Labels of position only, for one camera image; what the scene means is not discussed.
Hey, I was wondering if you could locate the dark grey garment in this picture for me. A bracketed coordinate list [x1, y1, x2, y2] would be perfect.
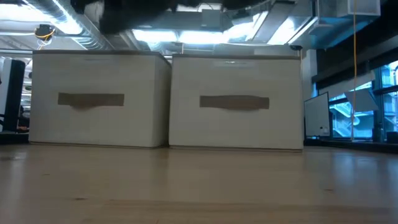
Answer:
[70, 0, 265, 35]

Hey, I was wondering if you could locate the beige fabric storage box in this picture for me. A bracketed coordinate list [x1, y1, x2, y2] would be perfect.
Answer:
[168, 53, 305, 153]
[28, 49, 172, 149]

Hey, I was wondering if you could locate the white whiteboard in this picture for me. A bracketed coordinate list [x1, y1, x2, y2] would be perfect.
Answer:
[303, 91, 331, 138]

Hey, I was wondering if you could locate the white angled panel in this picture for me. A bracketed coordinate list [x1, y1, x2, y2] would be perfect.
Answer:
[343, 88, 380, 113]

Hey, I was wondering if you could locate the black monitor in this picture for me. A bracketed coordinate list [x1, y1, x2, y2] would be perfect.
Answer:
[2, 58, 27, 133]

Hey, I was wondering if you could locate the silver ceiling duct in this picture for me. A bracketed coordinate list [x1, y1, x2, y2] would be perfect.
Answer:
[253, 0, 320, 45]

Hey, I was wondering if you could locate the hanging yellow cable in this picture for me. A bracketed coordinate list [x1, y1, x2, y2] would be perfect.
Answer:
[350, 0, 358, 141]

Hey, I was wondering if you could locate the yellow cable reel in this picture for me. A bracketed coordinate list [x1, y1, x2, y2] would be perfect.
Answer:
[34, 24, 57, 42]

